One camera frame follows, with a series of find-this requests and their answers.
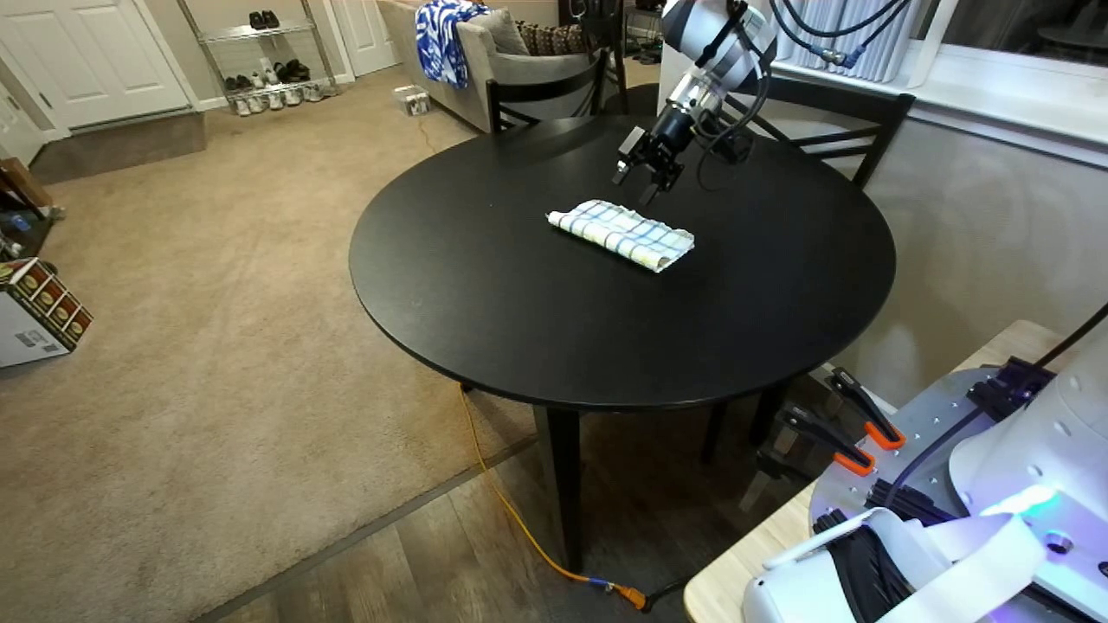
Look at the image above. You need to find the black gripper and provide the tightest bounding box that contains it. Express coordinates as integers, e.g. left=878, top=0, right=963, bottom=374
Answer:
left=612, top=102, right=703, bottom=190

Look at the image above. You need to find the white plaid kitchen towel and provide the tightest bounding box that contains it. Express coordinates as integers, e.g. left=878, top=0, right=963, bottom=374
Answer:
left=546, top=198, right=696, bottom=273

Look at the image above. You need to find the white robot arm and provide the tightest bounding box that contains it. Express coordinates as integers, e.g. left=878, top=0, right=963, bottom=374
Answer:
left=615, top=0, right=777, bottom=190

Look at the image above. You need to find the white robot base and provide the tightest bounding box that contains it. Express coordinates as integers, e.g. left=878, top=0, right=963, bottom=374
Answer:
left=741, top=318, right=1108, bottom=623

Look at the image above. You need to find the grey sofa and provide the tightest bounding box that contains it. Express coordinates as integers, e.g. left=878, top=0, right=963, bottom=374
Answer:
left=382, top=0, right=604, bottom=135

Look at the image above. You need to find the round black table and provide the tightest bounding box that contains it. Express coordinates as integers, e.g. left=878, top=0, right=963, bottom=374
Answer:
left=350, top=116, right=898, bottom=569

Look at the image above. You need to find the blue white blanket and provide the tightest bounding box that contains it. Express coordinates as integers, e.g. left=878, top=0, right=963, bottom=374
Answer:
left=417, top=0, right=486, bottom=88

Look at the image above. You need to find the black wooden chair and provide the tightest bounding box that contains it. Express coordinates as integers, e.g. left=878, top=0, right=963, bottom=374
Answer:
left=719, top=76, right=915, bottom=190

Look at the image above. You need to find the white shoe rack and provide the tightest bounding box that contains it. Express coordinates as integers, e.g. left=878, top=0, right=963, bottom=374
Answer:
left=177, top=0, right=336, bottom=118

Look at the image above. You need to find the white door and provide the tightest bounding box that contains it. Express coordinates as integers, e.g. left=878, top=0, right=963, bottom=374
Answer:
left=0, top=0, right=188, bottom=129

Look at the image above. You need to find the cardboard box with items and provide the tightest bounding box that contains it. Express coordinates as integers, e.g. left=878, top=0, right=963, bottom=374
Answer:
left=0, top=258, right=95, bottom=369

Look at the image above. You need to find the orange handled clamp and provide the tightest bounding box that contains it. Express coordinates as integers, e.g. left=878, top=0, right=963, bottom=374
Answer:
left=829, top=369, right=908, bottom=450
left=756, top=404, right=874, bottom=478

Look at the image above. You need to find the orange extension cable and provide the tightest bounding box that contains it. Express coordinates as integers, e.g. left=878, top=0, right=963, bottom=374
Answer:
left=458, top=384, right=651, bottom=614

